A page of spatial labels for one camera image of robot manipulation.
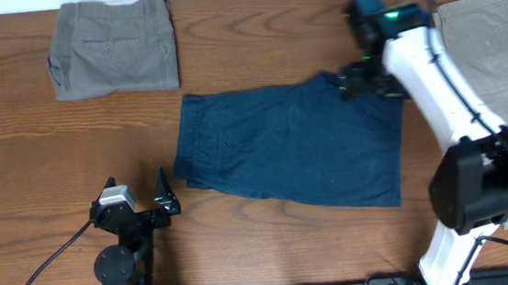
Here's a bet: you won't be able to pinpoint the navy blue shorts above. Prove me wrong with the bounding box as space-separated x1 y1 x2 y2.
174 72 403 208

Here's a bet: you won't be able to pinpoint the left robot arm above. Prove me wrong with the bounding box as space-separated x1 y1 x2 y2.
89 166 182 285

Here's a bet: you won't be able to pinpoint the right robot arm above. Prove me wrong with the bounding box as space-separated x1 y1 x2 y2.
340 0 508 285

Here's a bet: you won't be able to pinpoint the folded grey shorts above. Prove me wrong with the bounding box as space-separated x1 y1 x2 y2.
47 0 181 101

